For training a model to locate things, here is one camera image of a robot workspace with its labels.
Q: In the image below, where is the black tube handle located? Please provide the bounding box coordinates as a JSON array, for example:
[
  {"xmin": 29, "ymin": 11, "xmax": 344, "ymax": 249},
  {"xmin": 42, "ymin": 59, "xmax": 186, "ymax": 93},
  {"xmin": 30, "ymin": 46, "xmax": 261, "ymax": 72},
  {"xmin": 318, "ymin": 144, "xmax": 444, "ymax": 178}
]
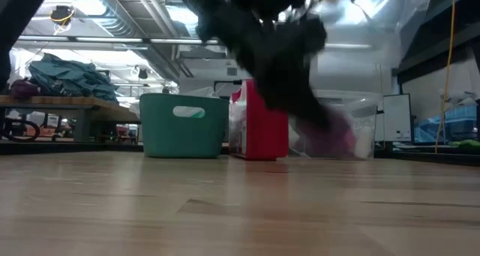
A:
[{"xmin": 212, "ymin": 79, "xmax": 244, "ymax": 98}]

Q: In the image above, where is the purple bandage roll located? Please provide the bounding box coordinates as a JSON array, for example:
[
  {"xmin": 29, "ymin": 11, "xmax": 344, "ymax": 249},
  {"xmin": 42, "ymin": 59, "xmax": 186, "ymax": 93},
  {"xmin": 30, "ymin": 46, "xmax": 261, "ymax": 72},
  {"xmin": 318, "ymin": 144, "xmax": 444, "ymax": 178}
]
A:
[{"xmin": 294, "ymin": 107, "xmax": 357, "ymax": 158}]

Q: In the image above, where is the long ceiling light bar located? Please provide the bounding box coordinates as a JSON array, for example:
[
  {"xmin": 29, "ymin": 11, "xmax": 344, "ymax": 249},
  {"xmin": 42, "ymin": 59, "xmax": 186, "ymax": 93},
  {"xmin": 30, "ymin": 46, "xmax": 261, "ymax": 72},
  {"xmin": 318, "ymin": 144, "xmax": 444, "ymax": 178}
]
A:
[{"xmin": 16, "ymin": 34, "xmax": 372, "ymax": 51}]

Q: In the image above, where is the clear plastic storage box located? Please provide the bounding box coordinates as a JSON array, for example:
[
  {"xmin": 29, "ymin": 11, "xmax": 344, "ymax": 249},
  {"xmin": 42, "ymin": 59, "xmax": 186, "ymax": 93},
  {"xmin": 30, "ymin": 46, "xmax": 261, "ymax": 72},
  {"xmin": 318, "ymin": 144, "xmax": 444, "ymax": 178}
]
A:
[{"xmin": 286, "ymin": 89, "xmax": 383, "ymax": 160}]

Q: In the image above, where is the teal plastic bin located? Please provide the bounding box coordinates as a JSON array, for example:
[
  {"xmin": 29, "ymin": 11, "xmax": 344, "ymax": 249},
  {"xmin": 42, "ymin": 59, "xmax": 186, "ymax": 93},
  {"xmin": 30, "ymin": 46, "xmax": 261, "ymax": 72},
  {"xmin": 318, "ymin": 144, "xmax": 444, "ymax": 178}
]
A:
[{"xmin": 139, "ymin": 93, "xmax": 230, "ymax": 159}]

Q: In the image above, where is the white bandage roll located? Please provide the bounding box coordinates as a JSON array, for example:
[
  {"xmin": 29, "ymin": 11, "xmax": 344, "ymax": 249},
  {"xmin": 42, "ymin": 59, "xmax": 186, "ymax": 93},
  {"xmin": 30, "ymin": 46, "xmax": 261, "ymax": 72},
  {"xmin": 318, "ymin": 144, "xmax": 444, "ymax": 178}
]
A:
[
  {"xmin": 287, "ymin": 126, "xmax": 301, "ymax": 149},
  {"xmin": 354, "ymin": 126, "xmax": 376, "ymax": 159}
]

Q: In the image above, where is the teal cloth pile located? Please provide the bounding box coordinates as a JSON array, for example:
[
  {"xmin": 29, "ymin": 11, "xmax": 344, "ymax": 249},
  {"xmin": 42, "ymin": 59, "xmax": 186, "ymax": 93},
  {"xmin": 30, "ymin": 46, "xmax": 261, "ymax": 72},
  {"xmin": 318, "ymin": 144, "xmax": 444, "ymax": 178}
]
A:
[{"xmin": 28, "ymin": 53, "xmax": 120, "ymax": 104}]

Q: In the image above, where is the black hose loop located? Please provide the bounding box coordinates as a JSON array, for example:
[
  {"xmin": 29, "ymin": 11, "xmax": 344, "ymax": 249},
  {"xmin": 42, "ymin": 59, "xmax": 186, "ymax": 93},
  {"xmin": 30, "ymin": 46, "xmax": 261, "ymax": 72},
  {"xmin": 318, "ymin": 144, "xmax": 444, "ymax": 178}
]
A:
[{"xmin": 0, "ymin": 117, "xmax": 41, "ymax": 143}]

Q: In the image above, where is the black side beam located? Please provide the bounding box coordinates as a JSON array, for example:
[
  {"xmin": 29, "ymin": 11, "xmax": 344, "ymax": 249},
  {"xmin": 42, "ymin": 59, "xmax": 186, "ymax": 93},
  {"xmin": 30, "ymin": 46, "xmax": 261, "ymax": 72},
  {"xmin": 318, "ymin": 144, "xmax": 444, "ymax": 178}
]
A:
[{"xmin": 391, "ymin": 0, "xmax": 480, "ymax": 85}]

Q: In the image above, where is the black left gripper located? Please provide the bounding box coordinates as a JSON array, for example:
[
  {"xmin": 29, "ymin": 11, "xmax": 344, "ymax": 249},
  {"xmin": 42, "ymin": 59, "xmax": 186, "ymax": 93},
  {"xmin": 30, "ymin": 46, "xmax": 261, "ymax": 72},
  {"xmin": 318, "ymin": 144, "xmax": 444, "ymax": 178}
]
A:
[{"xmin": 172, "ymin": 0, "xmax": 335, "ymax": 132}]

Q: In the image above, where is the blue plastic crate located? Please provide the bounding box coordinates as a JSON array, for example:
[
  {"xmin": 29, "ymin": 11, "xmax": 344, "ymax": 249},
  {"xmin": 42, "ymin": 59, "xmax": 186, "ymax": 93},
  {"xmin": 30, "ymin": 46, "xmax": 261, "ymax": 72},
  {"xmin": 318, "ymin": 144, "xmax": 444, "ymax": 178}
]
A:
[{"xmin": 414, "ymin": 104, "xmax": 479, "ymax": 143}]

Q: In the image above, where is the yellow cable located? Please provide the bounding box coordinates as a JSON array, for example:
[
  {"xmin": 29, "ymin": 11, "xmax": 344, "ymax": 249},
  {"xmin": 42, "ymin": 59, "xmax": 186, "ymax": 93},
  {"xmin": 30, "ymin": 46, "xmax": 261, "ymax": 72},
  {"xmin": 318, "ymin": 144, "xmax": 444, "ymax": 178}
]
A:
[{"xmin": 434, "ymin": 0, "xmax": 457, "ymax": 154}]

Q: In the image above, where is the green object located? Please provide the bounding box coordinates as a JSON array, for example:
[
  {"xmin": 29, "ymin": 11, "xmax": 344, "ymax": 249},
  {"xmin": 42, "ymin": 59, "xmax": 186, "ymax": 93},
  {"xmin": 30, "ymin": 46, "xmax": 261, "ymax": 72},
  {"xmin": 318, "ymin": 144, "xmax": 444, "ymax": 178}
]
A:
[{"xmin": 448, "ymin": 138, "xmax": 480, "ymax": 151}]

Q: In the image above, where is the wooden workbench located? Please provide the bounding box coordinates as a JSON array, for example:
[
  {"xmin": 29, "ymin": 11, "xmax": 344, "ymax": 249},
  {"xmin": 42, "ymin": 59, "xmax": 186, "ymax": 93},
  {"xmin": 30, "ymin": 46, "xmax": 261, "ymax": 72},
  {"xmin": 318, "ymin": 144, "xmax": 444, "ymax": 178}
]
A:
[{"xmin": 0, "ymin": 95, "xmax": 140, "ymax": 143}]

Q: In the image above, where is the white panel board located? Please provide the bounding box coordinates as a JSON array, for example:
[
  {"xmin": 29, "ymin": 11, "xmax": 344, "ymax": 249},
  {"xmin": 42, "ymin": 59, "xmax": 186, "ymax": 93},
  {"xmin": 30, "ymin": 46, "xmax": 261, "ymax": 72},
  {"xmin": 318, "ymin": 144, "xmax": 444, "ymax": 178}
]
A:
[{"xmin": 382, "ymin": 93, "xmax": 413, "ymax": 143}]

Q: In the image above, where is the red first aid case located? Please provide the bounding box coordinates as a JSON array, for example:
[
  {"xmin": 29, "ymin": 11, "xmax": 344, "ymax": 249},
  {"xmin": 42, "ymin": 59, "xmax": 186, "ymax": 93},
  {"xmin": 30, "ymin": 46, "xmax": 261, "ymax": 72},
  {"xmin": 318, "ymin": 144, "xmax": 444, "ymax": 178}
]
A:
[{"xmin": 228, "ymin": 78, "xmax": 290, "ymax": 161}]

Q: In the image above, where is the dark purple cloth bundle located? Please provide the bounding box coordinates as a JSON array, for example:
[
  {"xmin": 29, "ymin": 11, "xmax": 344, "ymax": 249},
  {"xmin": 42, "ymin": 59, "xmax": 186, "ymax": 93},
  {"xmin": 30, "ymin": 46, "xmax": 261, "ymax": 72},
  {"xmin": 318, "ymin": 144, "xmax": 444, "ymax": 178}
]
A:
[{"xmin": 9, "ymin": 78, "xmax": 41, "ymax": 101}]

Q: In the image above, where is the yellow black ceiling coil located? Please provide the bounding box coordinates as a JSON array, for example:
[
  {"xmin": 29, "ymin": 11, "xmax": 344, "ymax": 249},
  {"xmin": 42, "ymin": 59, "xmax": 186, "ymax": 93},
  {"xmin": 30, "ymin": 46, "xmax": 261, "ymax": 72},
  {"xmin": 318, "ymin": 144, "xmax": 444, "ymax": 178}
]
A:
[{"xmin": 49, "ymin": 5, "xmax": 76, "ymax": 27}]

